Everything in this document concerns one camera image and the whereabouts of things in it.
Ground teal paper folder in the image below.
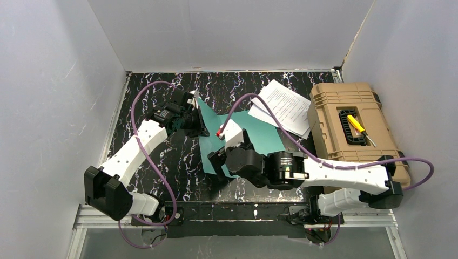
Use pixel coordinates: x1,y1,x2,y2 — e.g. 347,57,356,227
197,99,285,175

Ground white printed paper stack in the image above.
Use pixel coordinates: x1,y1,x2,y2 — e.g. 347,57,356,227
259,80,311,139

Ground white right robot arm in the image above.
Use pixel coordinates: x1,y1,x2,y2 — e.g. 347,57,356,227
207,129,403,220

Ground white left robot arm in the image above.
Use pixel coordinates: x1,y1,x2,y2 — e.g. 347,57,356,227
84,90,209,221

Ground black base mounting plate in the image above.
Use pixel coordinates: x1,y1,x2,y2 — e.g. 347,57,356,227
130,201,344,240

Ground tan plastic toolbox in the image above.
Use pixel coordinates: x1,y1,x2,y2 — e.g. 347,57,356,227
307,83,412,195

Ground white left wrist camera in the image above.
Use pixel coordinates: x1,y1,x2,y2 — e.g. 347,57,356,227
187,90,199,110

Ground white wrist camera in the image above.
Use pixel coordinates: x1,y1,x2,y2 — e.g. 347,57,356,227
187,90,199,110
216,119,244,150

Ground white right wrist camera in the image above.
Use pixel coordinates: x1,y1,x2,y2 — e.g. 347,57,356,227
216,119,244,150

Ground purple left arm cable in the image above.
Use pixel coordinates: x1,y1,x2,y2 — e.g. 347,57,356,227
118,80,180,250

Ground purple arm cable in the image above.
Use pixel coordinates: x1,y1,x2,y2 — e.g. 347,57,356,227
216,93,435,247
118,80,180,250

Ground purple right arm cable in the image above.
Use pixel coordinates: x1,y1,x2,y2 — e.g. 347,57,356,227
216,93,435,247

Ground yellow handled screwdriver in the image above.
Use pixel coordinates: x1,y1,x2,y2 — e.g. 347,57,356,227
346,114,377,147

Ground aluminium frame rail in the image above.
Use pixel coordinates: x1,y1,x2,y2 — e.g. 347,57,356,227
66,205,407,258

